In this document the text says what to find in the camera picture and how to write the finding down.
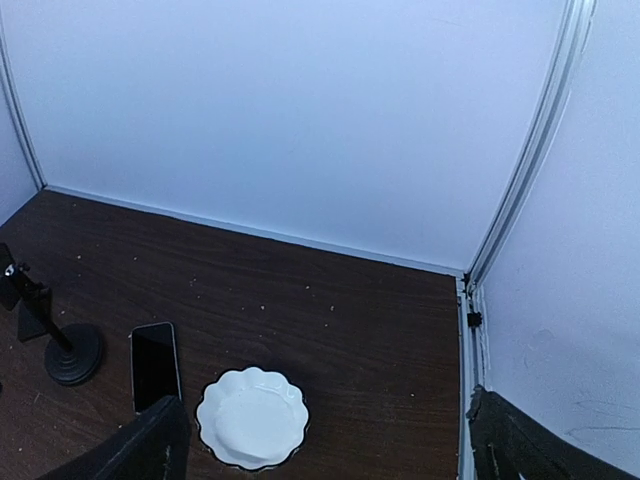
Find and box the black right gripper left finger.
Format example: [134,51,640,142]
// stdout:
[42,396,191,479]

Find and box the white scalloped dish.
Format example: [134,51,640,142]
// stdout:
[195,366,310,471]

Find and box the silver smartphone black screen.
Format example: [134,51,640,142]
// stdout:
[130,322,182,415]

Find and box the black folding phone stand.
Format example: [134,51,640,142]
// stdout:
[17,287,52,343]

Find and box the black round-base clamp phone stand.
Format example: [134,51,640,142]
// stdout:
[1,243,104,387]

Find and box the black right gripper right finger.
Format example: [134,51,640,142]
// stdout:
[466,385,634,480]

